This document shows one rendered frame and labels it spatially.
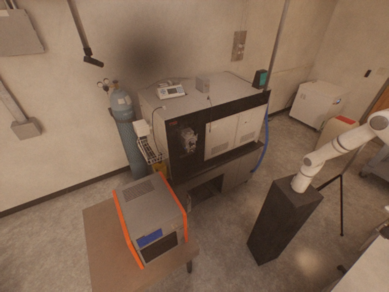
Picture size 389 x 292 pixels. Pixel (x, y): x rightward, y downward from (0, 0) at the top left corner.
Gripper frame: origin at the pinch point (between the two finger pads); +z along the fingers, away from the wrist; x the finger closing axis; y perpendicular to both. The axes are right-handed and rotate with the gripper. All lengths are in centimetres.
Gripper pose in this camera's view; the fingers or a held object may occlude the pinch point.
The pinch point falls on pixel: (373, 234)
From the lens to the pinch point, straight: 131.0
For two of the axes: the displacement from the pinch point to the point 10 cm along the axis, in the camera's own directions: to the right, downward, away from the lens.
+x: 9.5, -2.0, 2.5
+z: 0.0, 7.7, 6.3
